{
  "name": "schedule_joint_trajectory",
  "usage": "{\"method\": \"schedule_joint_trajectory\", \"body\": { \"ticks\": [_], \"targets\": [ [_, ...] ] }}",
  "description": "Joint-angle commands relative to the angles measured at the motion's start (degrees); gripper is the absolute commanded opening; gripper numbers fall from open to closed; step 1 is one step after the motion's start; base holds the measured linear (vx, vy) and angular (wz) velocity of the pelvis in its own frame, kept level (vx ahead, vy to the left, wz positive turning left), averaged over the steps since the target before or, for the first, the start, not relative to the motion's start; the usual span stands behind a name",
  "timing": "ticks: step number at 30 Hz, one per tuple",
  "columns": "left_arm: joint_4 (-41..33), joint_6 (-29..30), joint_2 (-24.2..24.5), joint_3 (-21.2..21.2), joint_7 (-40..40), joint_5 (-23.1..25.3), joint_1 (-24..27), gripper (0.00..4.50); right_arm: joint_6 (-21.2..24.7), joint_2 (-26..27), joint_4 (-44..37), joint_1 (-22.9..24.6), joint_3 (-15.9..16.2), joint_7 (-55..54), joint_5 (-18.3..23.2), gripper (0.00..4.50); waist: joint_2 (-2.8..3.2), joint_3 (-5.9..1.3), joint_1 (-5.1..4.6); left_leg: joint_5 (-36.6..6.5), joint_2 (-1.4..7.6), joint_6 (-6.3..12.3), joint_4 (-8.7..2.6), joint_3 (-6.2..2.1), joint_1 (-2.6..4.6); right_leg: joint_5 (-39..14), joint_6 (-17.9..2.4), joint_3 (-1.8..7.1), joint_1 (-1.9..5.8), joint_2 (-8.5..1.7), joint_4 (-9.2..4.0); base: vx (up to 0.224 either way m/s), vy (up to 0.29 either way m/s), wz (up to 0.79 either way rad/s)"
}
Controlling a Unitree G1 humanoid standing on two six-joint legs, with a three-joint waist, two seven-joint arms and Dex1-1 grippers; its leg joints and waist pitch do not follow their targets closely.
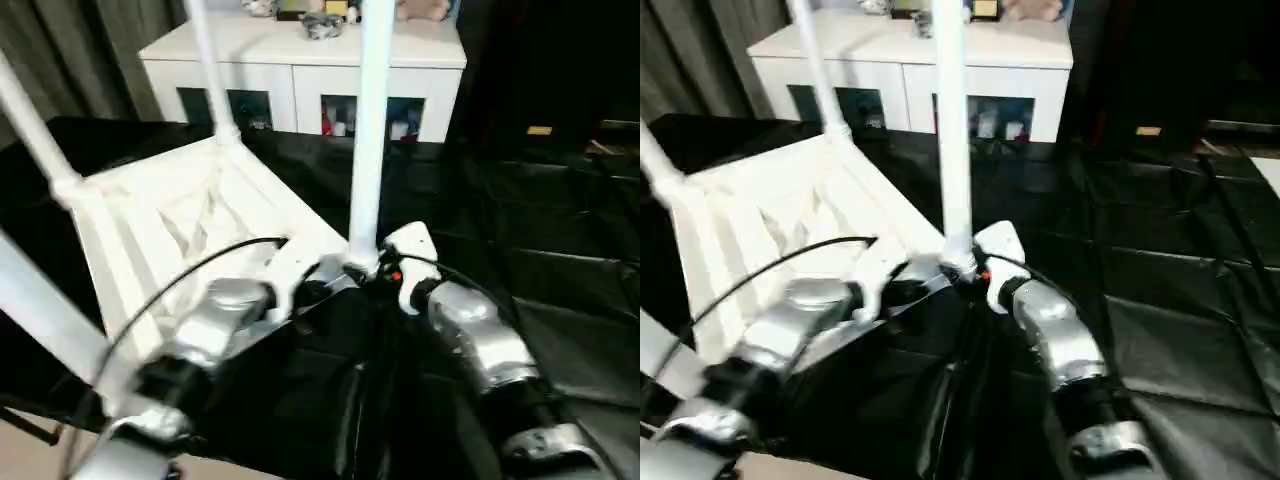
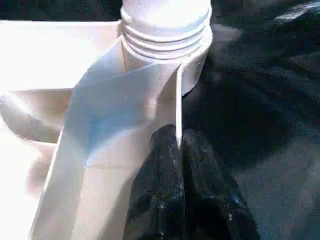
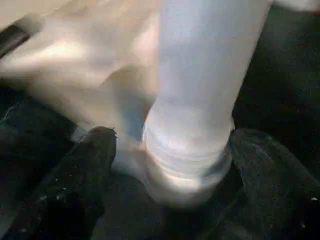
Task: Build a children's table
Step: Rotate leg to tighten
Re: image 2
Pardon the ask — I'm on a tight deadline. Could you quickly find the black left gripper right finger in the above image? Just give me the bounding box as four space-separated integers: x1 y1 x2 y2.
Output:
182 128 261 240

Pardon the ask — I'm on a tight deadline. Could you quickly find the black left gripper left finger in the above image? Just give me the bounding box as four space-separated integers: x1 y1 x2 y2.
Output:
123 124 187 240

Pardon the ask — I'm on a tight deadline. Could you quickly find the white plastic table top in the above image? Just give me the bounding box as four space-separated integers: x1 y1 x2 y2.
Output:
0 19 213 240

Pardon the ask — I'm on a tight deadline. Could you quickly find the white plastic table leg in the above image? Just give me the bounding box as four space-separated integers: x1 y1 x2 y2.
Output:
120 0 213 61

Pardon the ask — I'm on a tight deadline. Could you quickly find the black mat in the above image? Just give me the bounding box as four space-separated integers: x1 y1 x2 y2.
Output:
0 0 320 240

